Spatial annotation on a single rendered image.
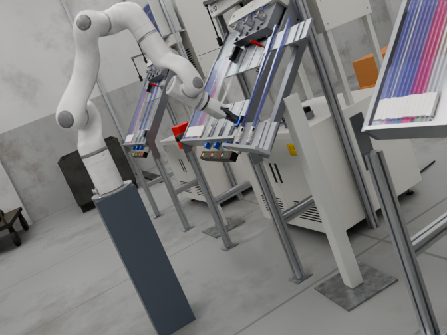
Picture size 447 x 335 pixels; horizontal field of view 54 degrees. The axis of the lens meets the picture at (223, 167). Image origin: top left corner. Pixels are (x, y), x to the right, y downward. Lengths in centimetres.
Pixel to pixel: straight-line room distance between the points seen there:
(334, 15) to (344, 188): 84
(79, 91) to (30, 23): 507
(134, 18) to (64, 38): 512
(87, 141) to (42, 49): 498
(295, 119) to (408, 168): 104
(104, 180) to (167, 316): 68
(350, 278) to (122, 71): 557
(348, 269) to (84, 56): 136
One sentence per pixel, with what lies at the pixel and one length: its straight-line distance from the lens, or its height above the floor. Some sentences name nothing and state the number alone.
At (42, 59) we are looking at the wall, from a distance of 685.
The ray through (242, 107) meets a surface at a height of 82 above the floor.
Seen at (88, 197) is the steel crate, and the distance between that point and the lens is 565.
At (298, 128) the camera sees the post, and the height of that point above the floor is 71.
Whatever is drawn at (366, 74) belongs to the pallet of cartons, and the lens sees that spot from 574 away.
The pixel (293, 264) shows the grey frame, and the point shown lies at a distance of 209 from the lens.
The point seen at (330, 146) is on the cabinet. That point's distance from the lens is 220.
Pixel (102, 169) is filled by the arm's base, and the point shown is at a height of 81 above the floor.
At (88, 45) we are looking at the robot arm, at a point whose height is 129.
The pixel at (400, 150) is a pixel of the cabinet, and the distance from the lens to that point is 252.
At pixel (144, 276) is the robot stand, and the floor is 31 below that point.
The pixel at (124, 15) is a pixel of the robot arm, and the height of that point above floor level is 134.
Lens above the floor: 103
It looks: 12 degrees down
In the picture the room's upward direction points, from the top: 22 degrees counter-clockwise
